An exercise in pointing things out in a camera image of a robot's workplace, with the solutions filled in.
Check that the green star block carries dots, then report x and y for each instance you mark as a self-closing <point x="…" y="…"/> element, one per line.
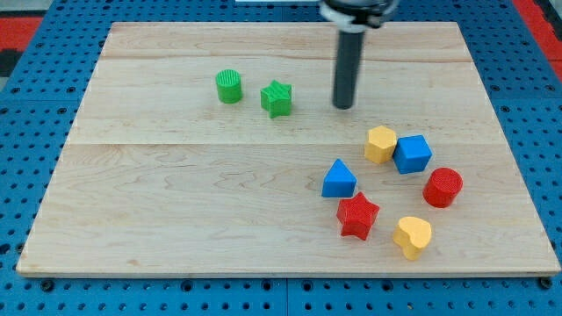
<point x="276" y="99"/>

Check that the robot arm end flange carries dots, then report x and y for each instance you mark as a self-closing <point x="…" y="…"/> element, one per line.
<point x="355" y="16"/>

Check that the wooden board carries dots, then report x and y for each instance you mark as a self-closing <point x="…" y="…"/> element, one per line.
<point x="160" y="179"/>

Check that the yellow heart block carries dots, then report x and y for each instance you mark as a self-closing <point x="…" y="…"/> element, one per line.
<point x="412" y="235"/>

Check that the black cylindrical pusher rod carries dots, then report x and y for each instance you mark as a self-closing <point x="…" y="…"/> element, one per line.
<point x="347" y="62"/>

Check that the red cylinder block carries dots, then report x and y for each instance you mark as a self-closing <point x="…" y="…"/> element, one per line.
<point x="442" y="187"/>

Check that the red star block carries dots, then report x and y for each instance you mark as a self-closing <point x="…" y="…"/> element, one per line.
<point x="357" y="216"/>

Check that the yellow hexagon block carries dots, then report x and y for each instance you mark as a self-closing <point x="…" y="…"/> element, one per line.
<point x="380" y="144"/>

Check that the green cylinder block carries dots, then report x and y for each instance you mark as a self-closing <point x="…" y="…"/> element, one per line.
<point x="228" y="84"/>

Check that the blue cube block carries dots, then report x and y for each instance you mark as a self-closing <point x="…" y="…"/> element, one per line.
<point x="412" y="154"/>

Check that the blue triangle block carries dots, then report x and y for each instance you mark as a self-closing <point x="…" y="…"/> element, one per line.
<point x="339" y="182"/>

